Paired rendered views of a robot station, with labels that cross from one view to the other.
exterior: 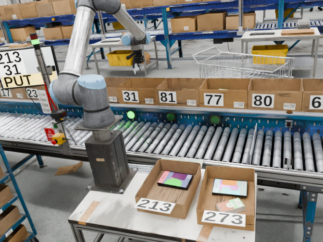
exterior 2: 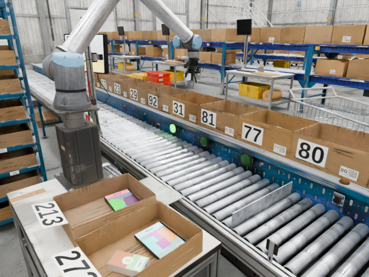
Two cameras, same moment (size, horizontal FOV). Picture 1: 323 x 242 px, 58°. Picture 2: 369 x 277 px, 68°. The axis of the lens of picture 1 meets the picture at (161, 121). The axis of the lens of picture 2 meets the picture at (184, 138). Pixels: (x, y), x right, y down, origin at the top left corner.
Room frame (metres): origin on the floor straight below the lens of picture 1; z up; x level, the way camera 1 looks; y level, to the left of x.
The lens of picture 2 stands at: (0.60, -0.83, 1.53)
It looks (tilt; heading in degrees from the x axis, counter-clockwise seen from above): 21 degrees down; 28
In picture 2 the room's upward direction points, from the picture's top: straight up
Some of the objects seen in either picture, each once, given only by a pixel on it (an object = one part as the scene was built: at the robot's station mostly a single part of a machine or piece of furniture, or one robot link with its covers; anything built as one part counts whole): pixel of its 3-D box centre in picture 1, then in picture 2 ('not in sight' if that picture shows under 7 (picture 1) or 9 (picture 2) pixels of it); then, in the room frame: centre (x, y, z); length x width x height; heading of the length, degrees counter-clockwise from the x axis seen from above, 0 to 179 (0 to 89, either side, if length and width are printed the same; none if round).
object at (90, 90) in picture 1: (92, 91); (68, 70); (1.59, 0.37, 1.37); 0.17 x 0.15 x 0.18; 67
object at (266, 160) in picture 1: (267, 148); (280, 220); (1.75, -0.73, 0.72); 0.52 x 0.05 x 0.05; 156
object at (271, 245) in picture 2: (288, 165); (270, 253); (1.45, -0.74, 0.78); 0.05 x 0.01 x 0.11; 66
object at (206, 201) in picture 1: (227, 194); (140, 246); (1.24, -0.31, 0.80); 0.38 x 0.28 x 0.10; 161
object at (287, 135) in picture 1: (287, 150); (306, 235); (1.70, -0.85, 0.72); 0.52 x 0.05 x 0.05; 156
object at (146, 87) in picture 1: (143, 90); (196, 107); (2.64, 0.14, 0.96); 0.39 x 0.29 x 0.17; 66
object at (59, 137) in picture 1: (61, 139); not in sight; (2.08, 0.81, 0.84); 0.15 x 0.09 x 0.07; 66
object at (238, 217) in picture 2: (253, 142); (264, 203); (1.79, -0.64, 0.76); 0.46 x 0.01 x 0.09; 156
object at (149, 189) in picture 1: (170, 186); (105, 205); (1.38, 0.00, 0.80); 0.38 x 0.28 x 0.10; 157
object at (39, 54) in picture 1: (54, 105); (91, 93); (2.15, 0.82, 1.11); 0.12 x 0.05 x 0.88; 66
